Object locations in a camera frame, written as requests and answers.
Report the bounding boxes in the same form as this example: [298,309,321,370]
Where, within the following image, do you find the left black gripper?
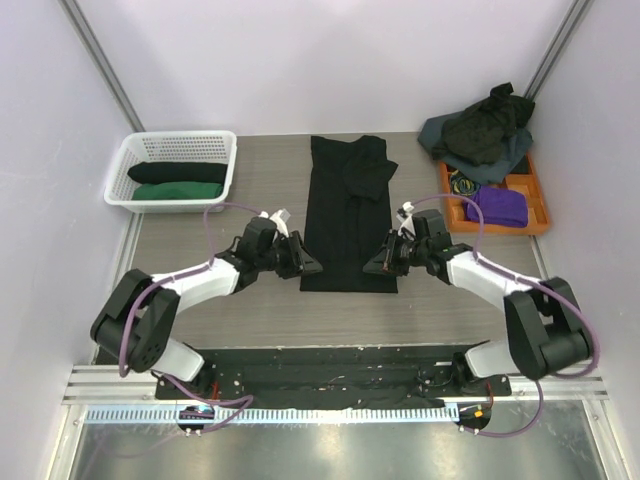
[256,230,321,279]

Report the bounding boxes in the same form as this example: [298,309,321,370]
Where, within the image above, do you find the black t shirt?
[127,162,228,185]
[300,135,398,294]

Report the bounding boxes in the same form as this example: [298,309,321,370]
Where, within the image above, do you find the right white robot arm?
[363,210,598,395]

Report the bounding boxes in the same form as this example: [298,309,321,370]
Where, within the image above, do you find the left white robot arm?
[90,216,323,399]

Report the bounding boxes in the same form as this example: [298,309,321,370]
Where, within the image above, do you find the orange compartment tray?
[442,153,551,236]

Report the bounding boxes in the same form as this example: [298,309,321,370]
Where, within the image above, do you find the blue yellow patterned cloth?
[449,170,481,197]

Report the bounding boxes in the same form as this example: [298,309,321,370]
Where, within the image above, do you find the purple folded cloth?
[464,186,529,228]

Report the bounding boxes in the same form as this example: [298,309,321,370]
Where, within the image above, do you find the grey blue shirt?
[418,112,533,185]

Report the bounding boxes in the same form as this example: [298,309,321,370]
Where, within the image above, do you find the dark green crumpled shirt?
[432,82,535,166]

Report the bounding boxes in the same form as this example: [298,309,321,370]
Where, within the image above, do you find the rolled green t shirt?
[132,182,223,201]

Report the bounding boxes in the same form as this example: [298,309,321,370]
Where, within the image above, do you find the white plastic basket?
[103,130,238,214]

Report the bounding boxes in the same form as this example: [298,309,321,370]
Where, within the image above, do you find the rolled black t shirt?
[127,162,228,185]

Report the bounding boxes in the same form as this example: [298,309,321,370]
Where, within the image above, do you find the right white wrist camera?
[396,201,415,237]

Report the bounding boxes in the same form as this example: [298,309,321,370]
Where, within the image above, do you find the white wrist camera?
[269,209,290,237]
[396,201,415,237]

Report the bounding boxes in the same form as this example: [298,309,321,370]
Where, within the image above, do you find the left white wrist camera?
[269,209,290,237]

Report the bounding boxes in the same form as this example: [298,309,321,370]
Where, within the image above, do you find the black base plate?
[154,343,516,411]

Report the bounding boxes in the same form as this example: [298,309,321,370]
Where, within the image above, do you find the white slotted cable duct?
[85,403,459,426]

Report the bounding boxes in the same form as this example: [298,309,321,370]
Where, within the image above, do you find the right aluminium corner post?
[524,0,595,101]

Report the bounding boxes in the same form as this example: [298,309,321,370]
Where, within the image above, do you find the aluminium corner post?
[524,0,595,101]
[58,0,145,132]

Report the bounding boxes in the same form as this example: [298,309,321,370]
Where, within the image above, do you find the left aluminium corner post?
[58,0,145,132]

